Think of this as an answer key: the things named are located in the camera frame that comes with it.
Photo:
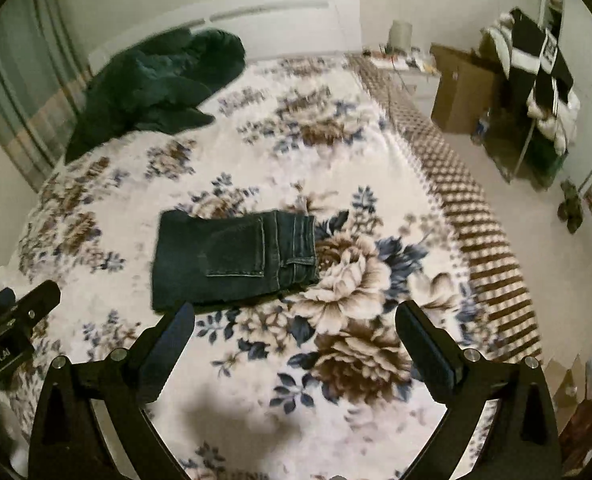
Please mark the plastic bottle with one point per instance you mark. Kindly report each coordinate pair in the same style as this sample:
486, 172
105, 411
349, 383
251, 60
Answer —
480, 127

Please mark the dark brown furniture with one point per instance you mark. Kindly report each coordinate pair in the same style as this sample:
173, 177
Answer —
590, 435

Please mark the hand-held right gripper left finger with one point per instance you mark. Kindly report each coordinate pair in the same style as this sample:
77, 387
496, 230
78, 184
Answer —
168, 345

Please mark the metal frame chair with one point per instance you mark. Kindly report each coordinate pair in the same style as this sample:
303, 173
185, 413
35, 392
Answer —
510, 155

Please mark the floral bed blanket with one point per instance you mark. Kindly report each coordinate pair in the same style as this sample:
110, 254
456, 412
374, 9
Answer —
276, 150

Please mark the dark blue jeans pants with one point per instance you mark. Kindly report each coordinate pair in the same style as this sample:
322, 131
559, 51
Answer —
216, 260

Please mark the green striped curtain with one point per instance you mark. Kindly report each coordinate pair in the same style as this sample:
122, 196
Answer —
21, 85

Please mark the dark green comforter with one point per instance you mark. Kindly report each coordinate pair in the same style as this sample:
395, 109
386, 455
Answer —
156, 85

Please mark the brown checkered bedsheet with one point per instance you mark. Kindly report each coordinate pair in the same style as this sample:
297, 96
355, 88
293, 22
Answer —
450, 180

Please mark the large cardboard box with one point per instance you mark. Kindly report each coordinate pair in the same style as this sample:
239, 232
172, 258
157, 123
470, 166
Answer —
463, 92

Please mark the small open cardboard box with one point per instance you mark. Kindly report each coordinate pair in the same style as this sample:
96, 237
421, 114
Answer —
570, 380

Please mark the cream cylindrical lamp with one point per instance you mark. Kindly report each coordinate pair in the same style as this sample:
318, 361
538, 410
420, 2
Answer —
399, 36

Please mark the white nightstand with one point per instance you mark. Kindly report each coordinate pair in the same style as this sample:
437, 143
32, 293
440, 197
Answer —
415, 85

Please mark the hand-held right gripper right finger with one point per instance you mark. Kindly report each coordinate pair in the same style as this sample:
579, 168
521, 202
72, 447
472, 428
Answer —
423, 342

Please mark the white headboard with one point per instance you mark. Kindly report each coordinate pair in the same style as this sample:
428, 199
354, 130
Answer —
276, 25

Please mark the black and white jacket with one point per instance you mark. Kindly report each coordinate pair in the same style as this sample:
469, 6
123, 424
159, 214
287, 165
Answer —
535, 55

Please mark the green slipper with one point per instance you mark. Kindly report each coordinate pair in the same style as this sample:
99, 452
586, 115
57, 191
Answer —
574, 215
566, 202

